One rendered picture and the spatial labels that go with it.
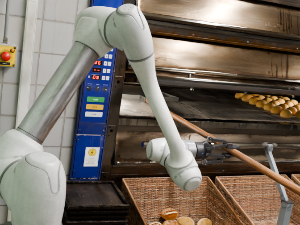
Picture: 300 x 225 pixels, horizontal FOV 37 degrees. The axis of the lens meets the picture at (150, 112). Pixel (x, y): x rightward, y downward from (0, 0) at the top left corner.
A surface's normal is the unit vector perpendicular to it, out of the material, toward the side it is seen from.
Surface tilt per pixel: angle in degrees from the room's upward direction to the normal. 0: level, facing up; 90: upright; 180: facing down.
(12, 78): 90
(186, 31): 90
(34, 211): 90
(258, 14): 70
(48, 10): 90
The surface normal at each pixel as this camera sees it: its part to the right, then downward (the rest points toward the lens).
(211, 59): 0.43, -0.07
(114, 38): -0.53, 0.57
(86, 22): -0.51, -0.40
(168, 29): 0.41, 0.27
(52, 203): 0.65, 0.22
